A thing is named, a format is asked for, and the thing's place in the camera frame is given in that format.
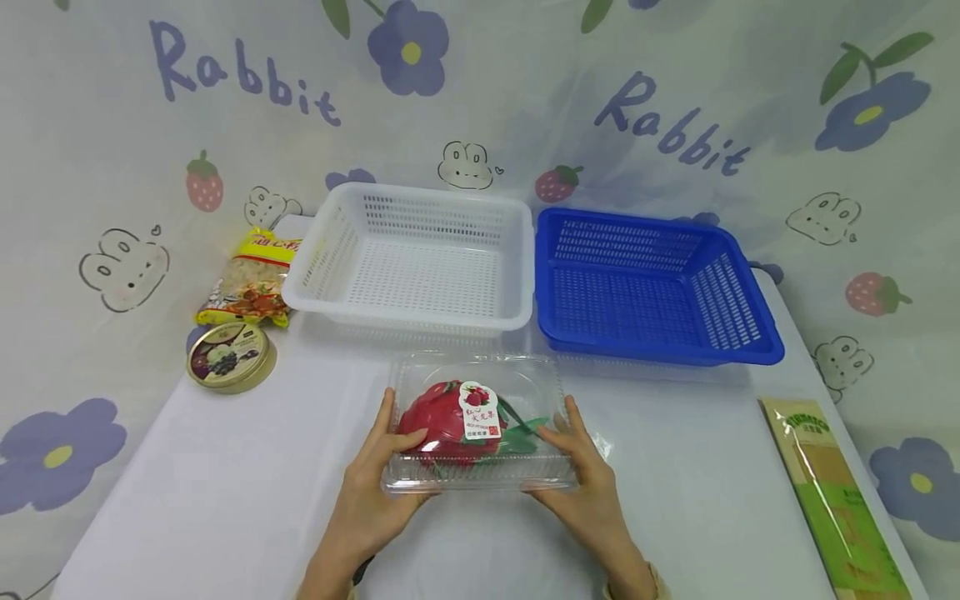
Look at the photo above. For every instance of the person's left forearm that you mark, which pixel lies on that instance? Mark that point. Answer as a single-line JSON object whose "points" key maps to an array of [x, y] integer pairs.
{"points": [[330, 575]]}

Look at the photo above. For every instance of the person's left hand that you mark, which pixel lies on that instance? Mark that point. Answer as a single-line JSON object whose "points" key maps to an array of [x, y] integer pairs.
{"points": [[367, 500]]}

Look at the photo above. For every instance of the person's left fingers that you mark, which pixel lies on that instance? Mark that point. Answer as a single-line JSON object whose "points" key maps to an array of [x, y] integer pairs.
{"points": [[411, 502]]}

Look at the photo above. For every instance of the person's right hand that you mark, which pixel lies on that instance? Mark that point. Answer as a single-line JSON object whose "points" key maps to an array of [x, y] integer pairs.
{"points": [[600, 500]]}

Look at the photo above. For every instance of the blue plastic basket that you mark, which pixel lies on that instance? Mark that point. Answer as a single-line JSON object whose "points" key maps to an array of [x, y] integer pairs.
{"points": [[630, 300]]}

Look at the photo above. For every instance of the person's right thumb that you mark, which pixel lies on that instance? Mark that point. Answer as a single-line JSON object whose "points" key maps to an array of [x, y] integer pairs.
{"points": [[579, 433]]}

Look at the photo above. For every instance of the red dragon fruit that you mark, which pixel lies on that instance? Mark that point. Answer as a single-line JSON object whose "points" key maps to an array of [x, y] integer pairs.
{"points": [[442, 425]]}

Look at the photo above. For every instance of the person's left thumb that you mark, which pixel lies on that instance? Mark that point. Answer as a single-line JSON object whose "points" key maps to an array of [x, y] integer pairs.
{"points": [[382, 429]]}

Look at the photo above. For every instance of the black wrist band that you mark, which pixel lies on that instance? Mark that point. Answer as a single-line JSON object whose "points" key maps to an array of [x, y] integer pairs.
{"points": [[362, 571]]}

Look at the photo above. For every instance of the clear plastic clamshell box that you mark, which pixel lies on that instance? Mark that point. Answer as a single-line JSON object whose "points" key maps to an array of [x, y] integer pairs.
{"points": [[480, 371]]}

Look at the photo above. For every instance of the green packet of wooden sticks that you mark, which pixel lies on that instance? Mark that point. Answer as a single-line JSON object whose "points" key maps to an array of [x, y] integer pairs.
{"points": [[836, 492]]}

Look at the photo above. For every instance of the white plastic basket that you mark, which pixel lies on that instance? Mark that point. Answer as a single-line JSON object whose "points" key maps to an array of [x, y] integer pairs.
{"points": [[420, 279]]}

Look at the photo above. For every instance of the person's right forearm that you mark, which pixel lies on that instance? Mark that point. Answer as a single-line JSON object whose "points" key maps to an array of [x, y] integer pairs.
{"points": [[634, 583]]}

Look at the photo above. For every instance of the round gold tin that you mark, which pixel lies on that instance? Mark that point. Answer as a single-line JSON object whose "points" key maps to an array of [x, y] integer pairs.
{"points": [[229, 356]]}

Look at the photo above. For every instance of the person's right fingers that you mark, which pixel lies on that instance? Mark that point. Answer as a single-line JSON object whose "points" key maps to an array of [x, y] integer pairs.
{"points": [[553, 498]]}

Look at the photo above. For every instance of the yellow snack packet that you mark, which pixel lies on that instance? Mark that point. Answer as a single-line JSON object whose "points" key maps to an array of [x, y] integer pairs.
{"points": [[251, 283]]}

